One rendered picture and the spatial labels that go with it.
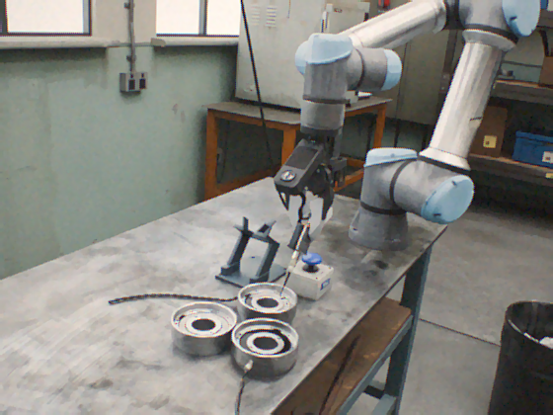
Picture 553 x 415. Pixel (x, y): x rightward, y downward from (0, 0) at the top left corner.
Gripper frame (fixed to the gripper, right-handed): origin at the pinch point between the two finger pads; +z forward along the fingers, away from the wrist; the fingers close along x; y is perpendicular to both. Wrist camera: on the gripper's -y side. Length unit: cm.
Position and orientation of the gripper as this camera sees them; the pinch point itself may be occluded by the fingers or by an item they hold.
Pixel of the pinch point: (303, 233)
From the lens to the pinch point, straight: 100.4
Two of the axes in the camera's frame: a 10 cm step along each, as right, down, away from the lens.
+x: -8.3, -2.5, 5.0
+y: 5.5, -2.4, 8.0
